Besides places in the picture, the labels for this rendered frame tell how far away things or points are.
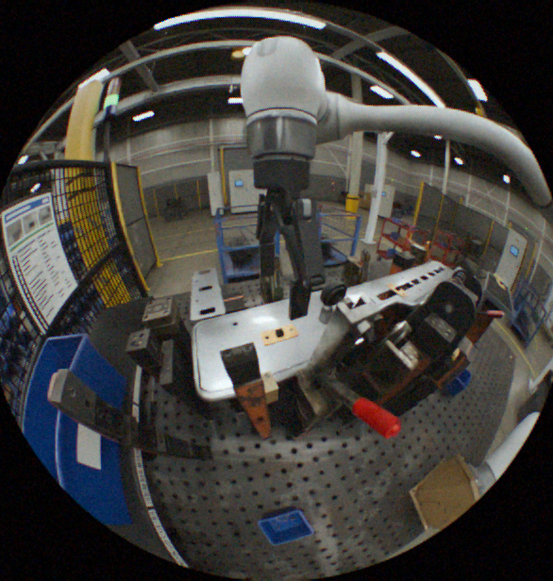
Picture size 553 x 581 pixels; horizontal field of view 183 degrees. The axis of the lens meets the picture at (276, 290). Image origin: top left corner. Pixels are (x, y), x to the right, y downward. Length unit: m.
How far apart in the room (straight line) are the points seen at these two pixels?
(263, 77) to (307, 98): 0.05
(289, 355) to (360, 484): 0.49
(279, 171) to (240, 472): 0.68
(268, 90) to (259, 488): 0.78
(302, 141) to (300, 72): 0.09
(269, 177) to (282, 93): 0.10
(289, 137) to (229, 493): 0.75
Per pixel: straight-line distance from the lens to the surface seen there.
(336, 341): 0.16
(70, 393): 0.23
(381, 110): 0.38
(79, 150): 0.87
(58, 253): 0.60
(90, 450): 0.33
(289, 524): 0.64
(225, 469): 0.62
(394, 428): 0.19
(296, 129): 0.22
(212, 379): 0.35
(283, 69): 0.24
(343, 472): 0.64
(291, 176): 0.21
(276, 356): 0.36
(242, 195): 8.10
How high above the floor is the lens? 1.30
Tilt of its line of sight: 35 degrees down
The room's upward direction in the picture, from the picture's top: straight up
